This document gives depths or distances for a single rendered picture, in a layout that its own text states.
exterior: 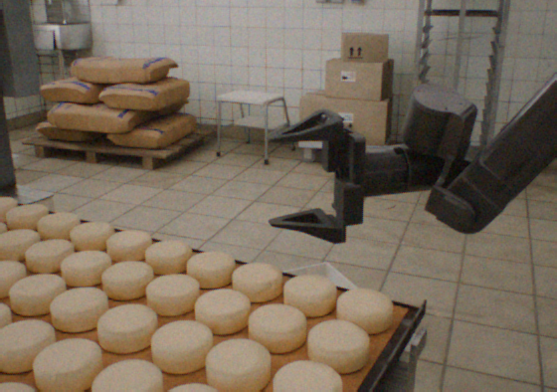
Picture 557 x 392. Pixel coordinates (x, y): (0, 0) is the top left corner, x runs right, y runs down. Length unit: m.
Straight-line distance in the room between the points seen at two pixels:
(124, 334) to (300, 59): 4.05
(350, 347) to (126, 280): 0.23
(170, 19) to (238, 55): 0.65
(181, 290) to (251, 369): 0.14
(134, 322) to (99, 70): 3.87
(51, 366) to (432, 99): 0.44
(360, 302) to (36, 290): 0.30
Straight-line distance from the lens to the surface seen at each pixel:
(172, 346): 0.48
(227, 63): 4.71
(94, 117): 4.15
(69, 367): 0.47
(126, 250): 0.65
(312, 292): 0.54
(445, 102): 0.64
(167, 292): 0.55
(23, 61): 1.04
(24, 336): 0.52
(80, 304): 0.55
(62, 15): 5.54
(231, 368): 0.45
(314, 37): 4.41
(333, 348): 0.47
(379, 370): 0.49
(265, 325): 0.49
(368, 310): 0.52
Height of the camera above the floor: 1.19
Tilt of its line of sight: 19 degrees down
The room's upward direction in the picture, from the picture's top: straight up
